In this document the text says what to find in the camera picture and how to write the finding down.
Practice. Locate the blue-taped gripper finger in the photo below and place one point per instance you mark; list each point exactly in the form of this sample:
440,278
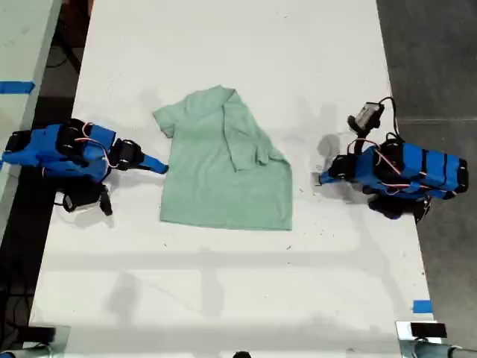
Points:
154,161
326,174
327,181
153,168

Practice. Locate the pale green T-shirt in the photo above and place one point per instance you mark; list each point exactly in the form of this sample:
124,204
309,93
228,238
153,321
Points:
223,186

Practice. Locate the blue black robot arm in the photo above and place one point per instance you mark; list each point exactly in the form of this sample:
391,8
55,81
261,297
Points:
421,169
48,153

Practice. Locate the long blue tape strip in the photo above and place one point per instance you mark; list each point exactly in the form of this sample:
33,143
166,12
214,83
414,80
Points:
16,87

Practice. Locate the white side table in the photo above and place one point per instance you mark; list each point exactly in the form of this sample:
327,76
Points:
20,56

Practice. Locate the short blue tape strip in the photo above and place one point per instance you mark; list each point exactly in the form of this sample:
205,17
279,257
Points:
422,306

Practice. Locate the small black box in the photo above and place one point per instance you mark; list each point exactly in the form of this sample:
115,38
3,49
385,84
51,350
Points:
41,333
428,330

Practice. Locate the small black round object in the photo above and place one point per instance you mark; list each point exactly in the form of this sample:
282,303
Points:
241,354

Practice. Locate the grey metal pipe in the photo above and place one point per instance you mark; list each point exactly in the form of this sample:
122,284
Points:
443,350

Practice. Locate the black camera stalk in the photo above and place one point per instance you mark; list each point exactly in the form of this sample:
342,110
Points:
360,139
87,190

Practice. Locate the grey gripper camera box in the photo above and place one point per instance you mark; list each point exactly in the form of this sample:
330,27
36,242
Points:
369,115

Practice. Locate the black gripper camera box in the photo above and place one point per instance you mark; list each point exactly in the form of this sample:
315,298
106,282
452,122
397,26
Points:
80,205

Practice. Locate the shiny metal bracket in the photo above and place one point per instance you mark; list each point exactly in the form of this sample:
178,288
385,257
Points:
404,339
61,341

